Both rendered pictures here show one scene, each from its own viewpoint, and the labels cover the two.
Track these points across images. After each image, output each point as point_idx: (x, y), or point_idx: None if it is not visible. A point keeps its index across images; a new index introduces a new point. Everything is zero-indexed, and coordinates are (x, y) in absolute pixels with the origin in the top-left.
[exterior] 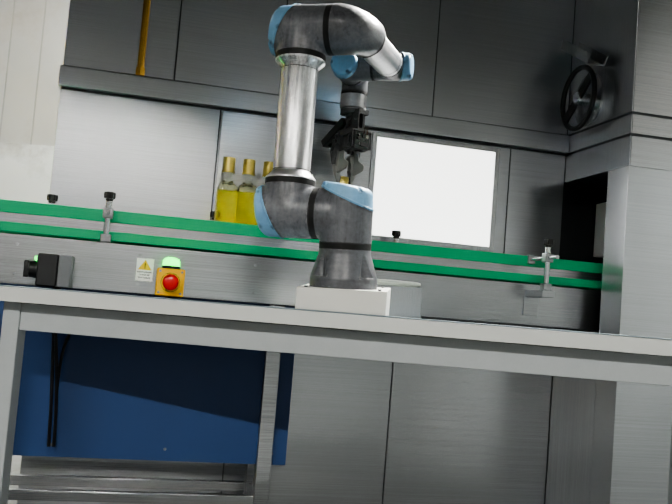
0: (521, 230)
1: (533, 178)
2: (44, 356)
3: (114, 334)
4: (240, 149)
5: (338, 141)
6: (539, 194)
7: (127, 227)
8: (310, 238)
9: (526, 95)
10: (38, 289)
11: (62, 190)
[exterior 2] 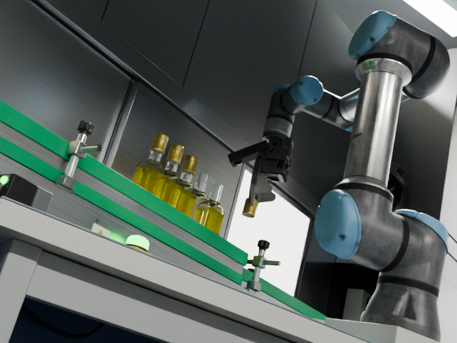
0: (306, 296)
1: (320, 252)
2: None
3: (173, 337)
4: (144, 130)
5: (262, 162)
6: (321, 267)
7: (87, 177)
8: (379, 269)
9: (328, 177)
10: (101, 237)
11: None
